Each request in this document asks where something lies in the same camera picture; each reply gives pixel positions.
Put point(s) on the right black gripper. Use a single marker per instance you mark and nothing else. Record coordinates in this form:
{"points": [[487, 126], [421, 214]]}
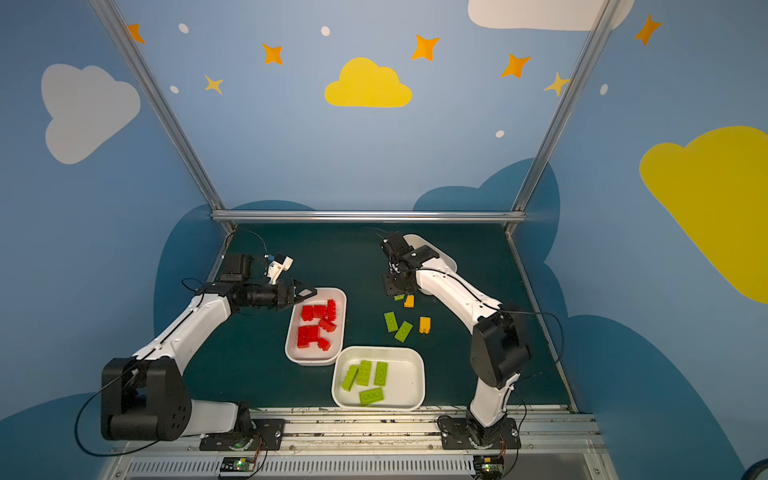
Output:
{"points": [[395, 282]]}

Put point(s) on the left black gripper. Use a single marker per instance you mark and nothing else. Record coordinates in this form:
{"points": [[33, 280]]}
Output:
{"points": [[288, 294]]}

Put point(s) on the red brick back top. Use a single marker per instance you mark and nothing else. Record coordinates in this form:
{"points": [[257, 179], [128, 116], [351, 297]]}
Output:
{"points": [[319, 311]]}

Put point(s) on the red long brick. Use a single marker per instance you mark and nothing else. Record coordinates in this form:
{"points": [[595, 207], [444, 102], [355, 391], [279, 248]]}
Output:
{"points": [[331, 311]]}

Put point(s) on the red square brick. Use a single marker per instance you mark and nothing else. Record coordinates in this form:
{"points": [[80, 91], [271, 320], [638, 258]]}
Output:
{"points": [[327, 326]]}

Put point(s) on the red small brick low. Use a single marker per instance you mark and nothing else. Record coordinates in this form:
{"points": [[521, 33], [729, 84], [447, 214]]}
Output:
{"points": [[324, 344]]}

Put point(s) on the green brick low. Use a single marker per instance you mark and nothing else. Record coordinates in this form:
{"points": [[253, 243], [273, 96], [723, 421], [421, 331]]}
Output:
{"points": [[391, 322], [403, 331], [380, 374]]}

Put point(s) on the green brick upturned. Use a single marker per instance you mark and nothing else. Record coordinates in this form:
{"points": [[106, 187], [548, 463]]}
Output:
{"points": [[371, 396]]}

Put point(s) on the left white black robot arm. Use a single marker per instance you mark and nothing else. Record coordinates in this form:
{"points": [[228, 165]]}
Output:
{"points": [[144, 397]]}

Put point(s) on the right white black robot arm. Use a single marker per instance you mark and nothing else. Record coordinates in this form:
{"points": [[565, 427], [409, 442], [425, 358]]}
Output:
{"points": [[499, 348]]}

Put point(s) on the white tray back right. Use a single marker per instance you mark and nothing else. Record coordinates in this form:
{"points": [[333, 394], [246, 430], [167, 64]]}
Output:
{"points": [[417, 241]]}

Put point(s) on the white tray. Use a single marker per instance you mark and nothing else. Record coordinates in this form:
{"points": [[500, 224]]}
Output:
{"points": [[405, 388], [313, 355], [417, 241]]}

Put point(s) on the white tray left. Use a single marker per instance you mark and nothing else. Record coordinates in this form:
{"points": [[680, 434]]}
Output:
{"points": [[313, 355]]}

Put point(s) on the yellow brick far right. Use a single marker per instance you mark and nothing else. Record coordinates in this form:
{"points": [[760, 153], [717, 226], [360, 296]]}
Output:
{"points": [[424, 325]]}

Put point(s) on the white tray front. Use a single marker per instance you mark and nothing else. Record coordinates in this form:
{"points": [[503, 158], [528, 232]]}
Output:
{"points": [[405, 388]]}

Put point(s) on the left controller board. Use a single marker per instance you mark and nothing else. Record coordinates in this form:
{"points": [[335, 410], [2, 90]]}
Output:
{"points": [[236, 468]]}

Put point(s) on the controller board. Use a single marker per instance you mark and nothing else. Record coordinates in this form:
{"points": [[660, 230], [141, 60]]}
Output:
{"points": [[488, 468], [236, 468]]}

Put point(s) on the right controller board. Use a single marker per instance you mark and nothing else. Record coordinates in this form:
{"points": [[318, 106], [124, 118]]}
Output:
{"points": [[488, 468]]}

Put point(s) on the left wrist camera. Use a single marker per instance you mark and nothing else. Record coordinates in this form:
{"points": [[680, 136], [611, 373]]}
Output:
{"points": [[276, 265]]}

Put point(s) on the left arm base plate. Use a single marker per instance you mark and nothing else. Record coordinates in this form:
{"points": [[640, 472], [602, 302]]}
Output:
{"points": [[264, 434]]}

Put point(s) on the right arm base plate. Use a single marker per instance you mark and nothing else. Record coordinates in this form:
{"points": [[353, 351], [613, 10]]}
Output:
{"points": [[468, 434]]}

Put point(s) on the aluminium front rail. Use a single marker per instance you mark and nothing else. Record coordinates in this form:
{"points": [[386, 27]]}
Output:
{"points": [[331, 443]]}

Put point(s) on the aluminium frame right post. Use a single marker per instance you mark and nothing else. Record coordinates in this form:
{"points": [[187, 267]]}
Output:
{"points": [[584, 65]]}

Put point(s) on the aluminium frame post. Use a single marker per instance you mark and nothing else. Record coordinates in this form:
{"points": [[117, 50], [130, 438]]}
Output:
{"points": [[114, 23], [584, 65]]}

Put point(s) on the aluminium frame left post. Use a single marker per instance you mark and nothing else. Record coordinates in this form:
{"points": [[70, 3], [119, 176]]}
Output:
{"points": [[114, 23]]}

